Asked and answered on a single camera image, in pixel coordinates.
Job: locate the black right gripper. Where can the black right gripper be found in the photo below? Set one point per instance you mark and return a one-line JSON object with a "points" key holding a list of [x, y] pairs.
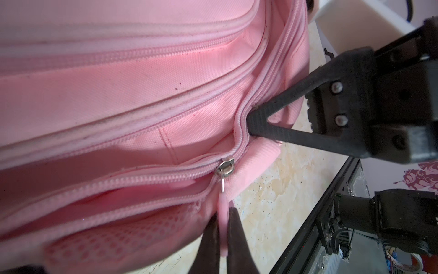
{"points": [[342, 103]]}

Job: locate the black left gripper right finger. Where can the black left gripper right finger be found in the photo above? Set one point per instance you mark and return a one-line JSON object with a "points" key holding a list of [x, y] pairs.
{"points": [[239, 258]]}

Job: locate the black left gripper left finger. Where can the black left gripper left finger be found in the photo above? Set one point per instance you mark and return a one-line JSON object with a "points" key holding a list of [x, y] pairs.
{"points": [[207, 260]]}

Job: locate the pink backpack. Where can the pink backpack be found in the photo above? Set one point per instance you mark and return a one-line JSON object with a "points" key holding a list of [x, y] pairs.
{"points": [[123, 123]]}

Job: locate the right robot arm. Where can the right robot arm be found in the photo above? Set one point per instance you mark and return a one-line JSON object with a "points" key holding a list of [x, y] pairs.
{"points": [[400, 218]]}

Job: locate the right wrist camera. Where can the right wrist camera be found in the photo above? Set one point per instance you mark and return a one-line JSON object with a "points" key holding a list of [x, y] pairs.
{"points": [[349, 25]]}

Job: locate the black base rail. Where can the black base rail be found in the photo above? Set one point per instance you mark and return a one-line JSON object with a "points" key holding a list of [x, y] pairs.
{"points": [[304, 254]]}

